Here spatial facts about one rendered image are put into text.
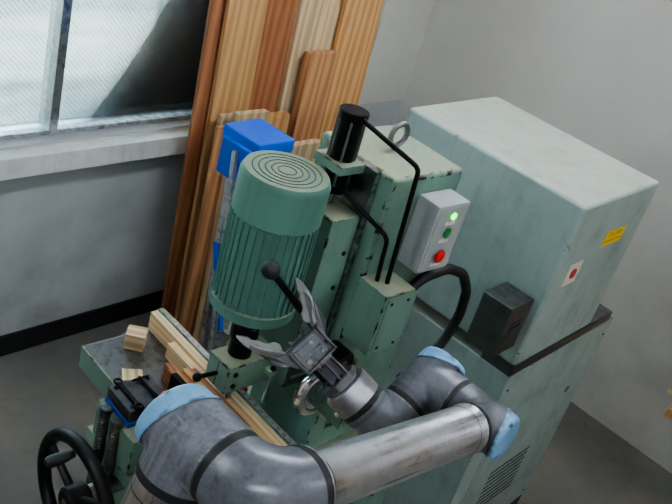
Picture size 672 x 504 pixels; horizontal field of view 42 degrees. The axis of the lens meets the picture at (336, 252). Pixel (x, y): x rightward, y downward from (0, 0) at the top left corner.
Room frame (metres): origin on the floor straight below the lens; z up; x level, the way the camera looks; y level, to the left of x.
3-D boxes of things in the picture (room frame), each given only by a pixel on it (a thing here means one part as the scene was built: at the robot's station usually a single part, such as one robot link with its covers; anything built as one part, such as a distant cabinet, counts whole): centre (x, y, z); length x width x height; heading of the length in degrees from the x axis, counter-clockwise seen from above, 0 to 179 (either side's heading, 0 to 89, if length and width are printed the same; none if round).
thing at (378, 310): (1.56, -0.12, 1.22); 0.09 x 0.08 x 0.15; 141
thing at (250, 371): (1.50, 0.12, 1.03); 0.14 x 0.07 x 0.09; 141
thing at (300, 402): (1.51, -0.05, 1.02); 0.12 x 0.03 x 0.12; 141
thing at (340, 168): (1.59, 0.04, 1.53); 0.08 x 0.08 x 0.17; 51
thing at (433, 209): (1.64, -0.18, 1.40); 0.10 x 0.06 x 0.16; 141
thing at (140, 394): (1.35, 0.27, 0.99); 0.13 x 0.11 x 0.06; 51
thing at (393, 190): (1.71, -0.05, 1.16); 0.22 x 0.22 x 0.72; 51
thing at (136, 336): (1.62, 0.38, 0.92); 0.05 x 0.04 x 0.04; 98
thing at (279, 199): (1.49, 0.13, 1.35); 0.18 x 0.18 x 0.31
